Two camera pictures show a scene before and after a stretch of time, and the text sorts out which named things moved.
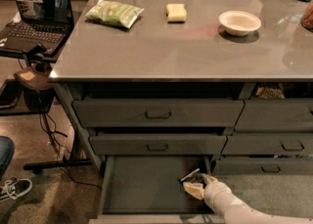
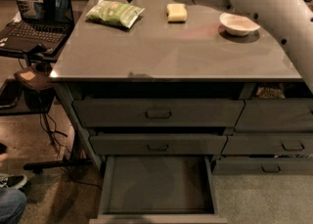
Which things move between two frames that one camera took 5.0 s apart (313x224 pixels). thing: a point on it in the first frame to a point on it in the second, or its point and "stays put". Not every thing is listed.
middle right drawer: [268, 144] stays put
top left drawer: [156, 113] stays put
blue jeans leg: [7, 151] to [13, 202]
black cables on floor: [48, 122] stays put
